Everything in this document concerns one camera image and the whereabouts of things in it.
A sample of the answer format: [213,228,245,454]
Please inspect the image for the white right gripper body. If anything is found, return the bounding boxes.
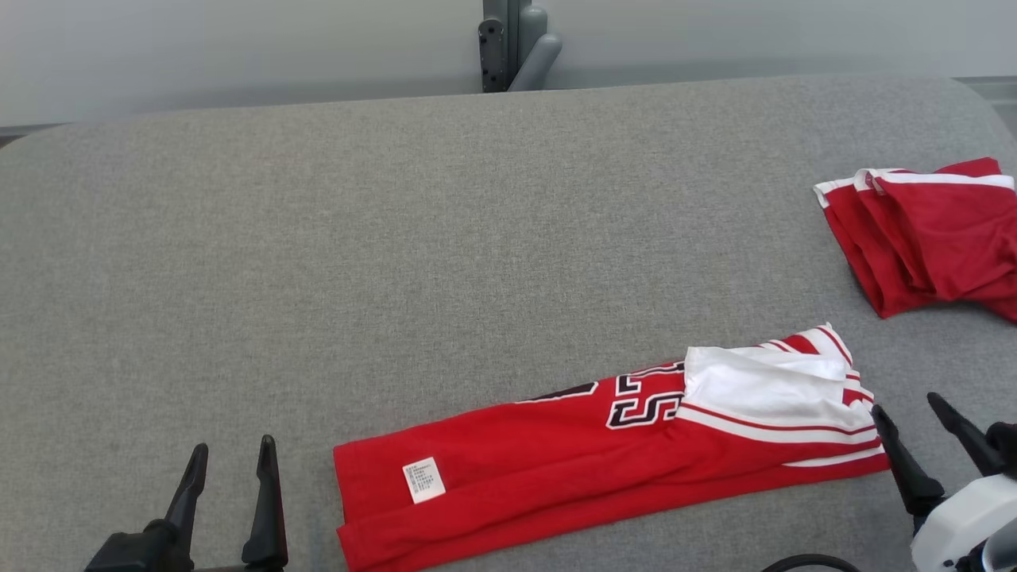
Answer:
[910,473,1017,572]

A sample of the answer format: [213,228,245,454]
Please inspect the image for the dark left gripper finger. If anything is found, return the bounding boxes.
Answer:
[161,442,210,551]
[241,434,289,570]

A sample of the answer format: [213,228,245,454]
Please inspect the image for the red shorts with white stripe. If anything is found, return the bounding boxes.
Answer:
[812,156,1017,323]

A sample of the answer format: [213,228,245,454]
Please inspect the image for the red white Bulls T-shirt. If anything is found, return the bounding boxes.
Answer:
[332,321,891,572]

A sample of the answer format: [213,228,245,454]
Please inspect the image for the grey round tube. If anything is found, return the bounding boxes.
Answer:
[508,4,563,93]

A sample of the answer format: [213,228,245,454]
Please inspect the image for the black looped cable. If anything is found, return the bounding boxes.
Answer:
[759,553,864,572]

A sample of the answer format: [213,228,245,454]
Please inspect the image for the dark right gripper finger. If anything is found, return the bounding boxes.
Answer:
[926,391,1007,478]
[869,403,947,519]

